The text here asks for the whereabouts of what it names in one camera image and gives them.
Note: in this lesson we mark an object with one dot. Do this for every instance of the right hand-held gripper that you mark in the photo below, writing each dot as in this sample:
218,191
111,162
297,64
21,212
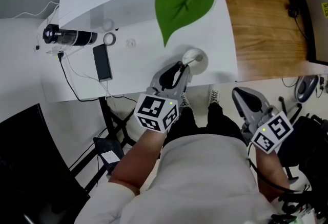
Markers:
271,133

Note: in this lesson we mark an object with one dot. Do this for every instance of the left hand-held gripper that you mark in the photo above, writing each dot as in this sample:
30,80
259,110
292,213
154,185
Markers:
153,112

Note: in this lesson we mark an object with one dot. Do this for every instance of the metal spoon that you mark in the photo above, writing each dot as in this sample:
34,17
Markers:
193,60

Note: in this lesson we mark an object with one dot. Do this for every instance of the white mug with spoon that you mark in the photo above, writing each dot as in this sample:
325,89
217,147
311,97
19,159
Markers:
200,68

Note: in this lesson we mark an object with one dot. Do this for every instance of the person's left forearm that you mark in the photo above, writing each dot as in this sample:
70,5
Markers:
138,161

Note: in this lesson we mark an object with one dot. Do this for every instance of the person's right forearm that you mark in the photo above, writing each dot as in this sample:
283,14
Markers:
269,174

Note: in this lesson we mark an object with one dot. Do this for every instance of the person's left white sneaker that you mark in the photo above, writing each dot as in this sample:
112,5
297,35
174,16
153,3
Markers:
185,101

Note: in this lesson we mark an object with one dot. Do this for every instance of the person's white sneaker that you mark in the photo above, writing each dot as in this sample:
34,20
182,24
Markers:
214,96
185,101

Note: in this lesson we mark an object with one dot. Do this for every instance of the person's right white sneaker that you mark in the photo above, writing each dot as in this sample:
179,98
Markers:
214,96

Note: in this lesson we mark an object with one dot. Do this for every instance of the person's black trousers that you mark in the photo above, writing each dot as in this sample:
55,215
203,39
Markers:
189,120

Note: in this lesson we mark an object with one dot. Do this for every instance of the grey floor device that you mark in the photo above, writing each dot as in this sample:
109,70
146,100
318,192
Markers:
306,89

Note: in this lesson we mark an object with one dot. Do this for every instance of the black smartphone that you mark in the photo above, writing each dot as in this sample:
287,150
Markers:
102,64

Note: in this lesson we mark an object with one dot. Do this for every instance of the black office chair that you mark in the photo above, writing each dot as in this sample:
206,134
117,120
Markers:
312,141

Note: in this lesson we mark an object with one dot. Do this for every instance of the grey tape roll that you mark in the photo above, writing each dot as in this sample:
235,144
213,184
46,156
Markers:
105,38

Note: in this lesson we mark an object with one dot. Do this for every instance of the green potted plant white pot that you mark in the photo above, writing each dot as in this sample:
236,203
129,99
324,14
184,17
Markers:
184,0

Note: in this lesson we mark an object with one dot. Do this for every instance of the person's white shirt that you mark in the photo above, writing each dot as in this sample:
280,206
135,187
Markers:
200,182

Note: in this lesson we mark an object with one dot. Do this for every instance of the black box white label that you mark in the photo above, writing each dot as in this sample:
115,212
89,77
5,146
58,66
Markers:
109,151

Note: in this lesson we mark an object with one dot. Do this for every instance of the black blender bottle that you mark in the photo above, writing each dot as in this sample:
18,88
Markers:
82,37

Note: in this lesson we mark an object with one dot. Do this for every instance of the black computer monitor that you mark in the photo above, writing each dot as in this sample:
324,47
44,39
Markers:
316,25

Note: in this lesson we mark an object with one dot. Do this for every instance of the white power strip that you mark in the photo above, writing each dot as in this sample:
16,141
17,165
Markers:
53,51

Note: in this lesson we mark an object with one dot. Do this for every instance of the large black monitor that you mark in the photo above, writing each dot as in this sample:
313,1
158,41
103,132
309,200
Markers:
30,166

